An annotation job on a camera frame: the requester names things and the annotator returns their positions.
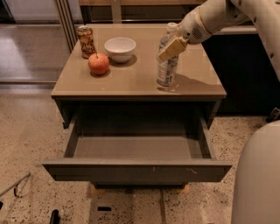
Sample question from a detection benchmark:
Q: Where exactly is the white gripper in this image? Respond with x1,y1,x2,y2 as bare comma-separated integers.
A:
158,10,212,61

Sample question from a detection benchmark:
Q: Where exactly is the clear plastic water bottle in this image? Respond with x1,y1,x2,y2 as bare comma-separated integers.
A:
157,23,179,87

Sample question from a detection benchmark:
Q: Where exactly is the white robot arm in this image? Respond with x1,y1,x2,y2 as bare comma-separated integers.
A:
158,0,280,80

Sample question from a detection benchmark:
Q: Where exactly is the brown drawer cabinet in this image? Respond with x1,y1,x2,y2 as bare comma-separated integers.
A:
52,24,226,188

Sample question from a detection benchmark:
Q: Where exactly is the open grey top drawer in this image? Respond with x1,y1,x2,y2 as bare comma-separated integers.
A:
43,113,231,186

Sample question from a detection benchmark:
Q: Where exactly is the white ceramic bowl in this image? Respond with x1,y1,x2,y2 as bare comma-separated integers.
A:
104,37,137,63

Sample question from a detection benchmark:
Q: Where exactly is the orange red apple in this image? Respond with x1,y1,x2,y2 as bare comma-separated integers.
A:
87,52,109,75

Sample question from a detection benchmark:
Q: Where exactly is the orange drink can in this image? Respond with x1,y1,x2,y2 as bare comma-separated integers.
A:
77,25,95,59

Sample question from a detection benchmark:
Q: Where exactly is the black object on floor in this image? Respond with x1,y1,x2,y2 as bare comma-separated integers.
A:
49,209,60,224

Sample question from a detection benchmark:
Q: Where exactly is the grey metal rod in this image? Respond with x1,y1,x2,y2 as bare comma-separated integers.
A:
0,172,31,198

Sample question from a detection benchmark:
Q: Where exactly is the metal railing frame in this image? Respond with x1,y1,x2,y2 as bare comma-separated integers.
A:
52,0,257,53

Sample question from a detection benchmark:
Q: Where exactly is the black device by wall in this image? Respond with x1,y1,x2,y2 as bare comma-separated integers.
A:
266,108,280,123

